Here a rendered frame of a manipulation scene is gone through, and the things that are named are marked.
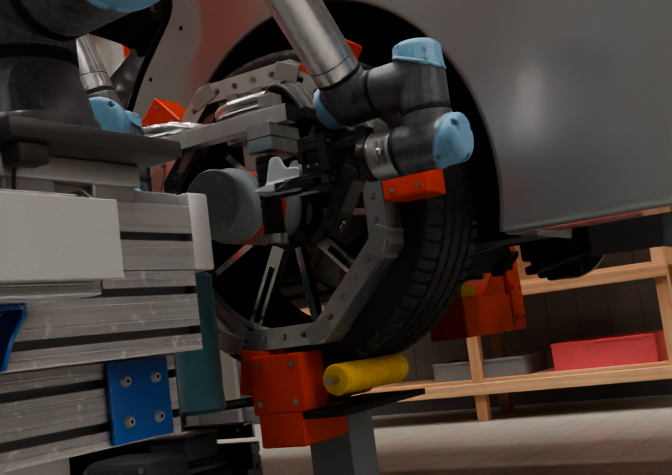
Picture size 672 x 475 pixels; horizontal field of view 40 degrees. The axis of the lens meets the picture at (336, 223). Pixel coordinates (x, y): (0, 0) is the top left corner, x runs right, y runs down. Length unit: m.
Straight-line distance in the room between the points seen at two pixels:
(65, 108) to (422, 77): 0.59
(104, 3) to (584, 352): 4.62
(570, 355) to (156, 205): 4.47
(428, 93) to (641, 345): 4.00
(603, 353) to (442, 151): 4.04
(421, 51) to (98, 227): 0.70
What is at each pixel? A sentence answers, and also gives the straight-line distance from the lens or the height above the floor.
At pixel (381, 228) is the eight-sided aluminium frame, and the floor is 0.77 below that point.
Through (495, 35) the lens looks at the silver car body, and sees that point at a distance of 1.84.
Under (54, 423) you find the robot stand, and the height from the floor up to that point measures 0.54.
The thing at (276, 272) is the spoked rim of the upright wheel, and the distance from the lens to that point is 1.88.
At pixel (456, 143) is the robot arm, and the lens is 1.33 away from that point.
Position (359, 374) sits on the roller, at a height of 0.51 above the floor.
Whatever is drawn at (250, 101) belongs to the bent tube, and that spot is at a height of 1.00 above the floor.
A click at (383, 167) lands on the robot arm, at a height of 0.83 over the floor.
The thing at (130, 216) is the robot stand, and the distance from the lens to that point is 1.00.
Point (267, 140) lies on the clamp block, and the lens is 1.51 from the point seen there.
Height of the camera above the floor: 0.59
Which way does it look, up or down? 7 degrees up
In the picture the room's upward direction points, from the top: 7 degrees counter-clockwise
